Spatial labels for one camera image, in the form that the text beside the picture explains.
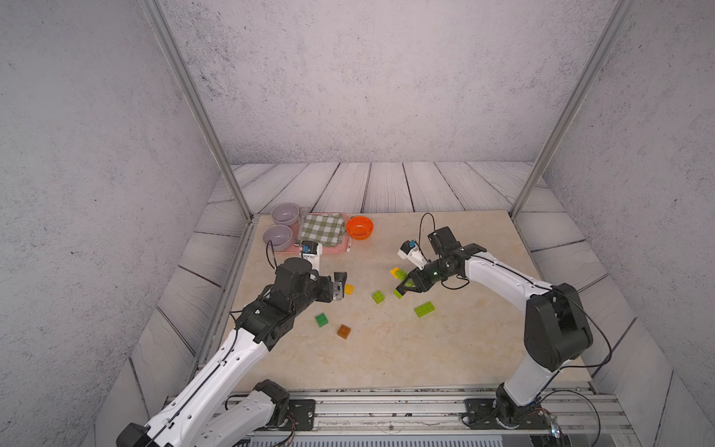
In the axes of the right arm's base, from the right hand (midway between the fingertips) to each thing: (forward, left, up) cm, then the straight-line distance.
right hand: (407, 283), depth 86 cm
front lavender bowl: (+24, +46, -6) cm, 52 cm away
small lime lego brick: (+1, +9, -11) cm, 14 cm away
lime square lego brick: (-2, +3, -3) cm, 5 cm away
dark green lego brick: (-8, +27, -9) cm, 30 cm away
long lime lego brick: (+1, +2, +3) cm, 4 cm away
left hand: (-5, +20, +13) cm, 24 cm away
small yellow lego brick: (+4, +19, -10) cm, 22 cm away
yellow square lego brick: (+2, +4, +3) cm, 6 cm away
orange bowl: (+30, +16, -7) cm, 35 cm away
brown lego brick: (-11, +20, -10) cm, 25 cm away
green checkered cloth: (+31, +29, -9) cm, 44 cm away
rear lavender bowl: (+38, +47, -7) cm, 61 cm away
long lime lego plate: (-3, -7, -12) cm, 14 cm away
